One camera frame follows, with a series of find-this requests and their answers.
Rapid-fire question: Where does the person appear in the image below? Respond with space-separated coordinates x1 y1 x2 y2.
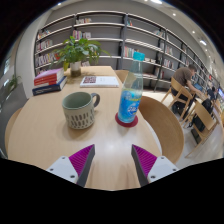
170 63 203 116
206 86 218 102

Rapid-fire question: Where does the group of slatted wooden chairs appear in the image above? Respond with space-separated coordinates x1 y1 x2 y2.
160 77 224 158

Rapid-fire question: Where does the flat white book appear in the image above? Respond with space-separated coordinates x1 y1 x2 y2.
79 75 120 89

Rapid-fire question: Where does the grey patterned mug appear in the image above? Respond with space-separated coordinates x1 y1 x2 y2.
61 91 101 130

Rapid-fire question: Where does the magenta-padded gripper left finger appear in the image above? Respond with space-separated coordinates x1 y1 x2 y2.
45 143 97 188

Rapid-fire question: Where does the small green potted plant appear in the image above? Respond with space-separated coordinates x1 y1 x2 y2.
7 74 22 93

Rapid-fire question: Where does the round-backed wooden chair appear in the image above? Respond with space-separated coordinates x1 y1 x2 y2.
114 69 131 84
4 107 23 156
138 95 185 165

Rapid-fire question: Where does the pink book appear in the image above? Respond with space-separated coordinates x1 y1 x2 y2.
33 67 65 83

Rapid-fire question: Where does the black backpack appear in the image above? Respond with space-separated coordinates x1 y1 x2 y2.
191 98 215 133

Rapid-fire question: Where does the dark blue book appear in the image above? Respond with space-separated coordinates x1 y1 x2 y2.
31 77 68 97

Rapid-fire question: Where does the red book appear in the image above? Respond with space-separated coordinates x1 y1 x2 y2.
33 74 66 88

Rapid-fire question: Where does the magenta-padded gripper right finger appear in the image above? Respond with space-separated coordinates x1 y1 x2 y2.
130 143 180 188

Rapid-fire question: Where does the flat round red coaster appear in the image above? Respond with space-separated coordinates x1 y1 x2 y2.
114 112 139 129

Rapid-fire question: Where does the grey shelf unit with books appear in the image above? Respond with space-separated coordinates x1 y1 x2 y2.
34 9 221 98

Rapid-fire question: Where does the leafy green potted plant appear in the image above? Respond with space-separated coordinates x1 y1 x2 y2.
53 35 111 78

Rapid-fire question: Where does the clear bottle with blue cap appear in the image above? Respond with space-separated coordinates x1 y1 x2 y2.
117 51 146 124

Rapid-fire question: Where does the open laptop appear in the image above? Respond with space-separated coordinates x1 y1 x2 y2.
193 82 205 93

